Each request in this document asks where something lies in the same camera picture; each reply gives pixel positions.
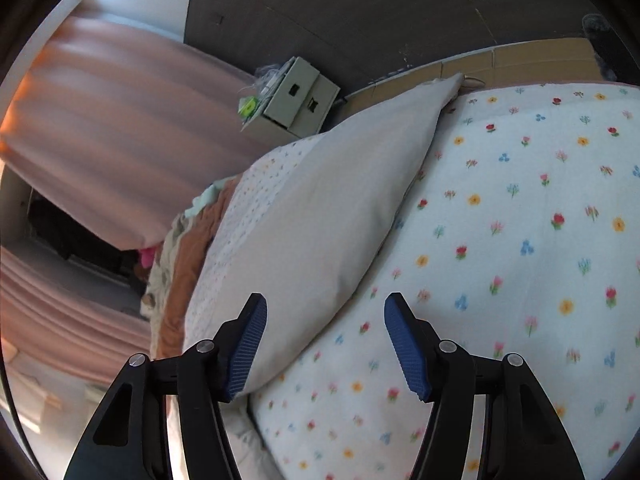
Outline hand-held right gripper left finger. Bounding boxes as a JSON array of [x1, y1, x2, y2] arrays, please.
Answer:
[[64, 292, 268, 480]]

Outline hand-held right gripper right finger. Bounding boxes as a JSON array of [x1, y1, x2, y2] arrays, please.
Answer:
[[383, 291, 586, 480]]

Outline grey drawstring pants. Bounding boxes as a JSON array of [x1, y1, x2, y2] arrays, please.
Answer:
[[215, 72, 466, 396]]

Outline orange-brown blanket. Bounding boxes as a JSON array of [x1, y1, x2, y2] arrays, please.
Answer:
[[150, 177, 241, 361]]

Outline white dotted quilt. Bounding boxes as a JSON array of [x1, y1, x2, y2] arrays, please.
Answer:
[[182, 135, 326, 356]]

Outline beige patterned blanket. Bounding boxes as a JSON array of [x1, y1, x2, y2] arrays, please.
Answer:
[[140, 182, 226, 321]]

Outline white floral bedsheet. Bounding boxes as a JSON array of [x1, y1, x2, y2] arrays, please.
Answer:
[[247, 82, 640, 480]]

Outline pink curtain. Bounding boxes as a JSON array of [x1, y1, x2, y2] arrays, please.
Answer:
[[0, 250, 153, 386], [0, 15, 273, 251]]

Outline dark window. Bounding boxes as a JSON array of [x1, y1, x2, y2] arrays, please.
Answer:
[[25, 185, 146, 281]]

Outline beige bedside cabinet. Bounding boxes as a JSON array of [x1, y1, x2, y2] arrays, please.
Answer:
[[240, 56, 342, 142]]

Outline clear plastic bag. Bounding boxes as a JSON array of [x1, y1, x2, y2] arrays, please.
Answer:
[[252, 62, 291, 93]]

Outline brown cardboard sheet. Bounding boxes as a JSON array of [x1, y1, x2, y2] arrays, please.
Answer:
[[325, 36, 608, 133]]

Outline dark fuzzy object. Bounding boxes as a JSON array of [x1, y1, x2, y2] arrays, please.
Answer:
[[580, 10, 623, 81]]

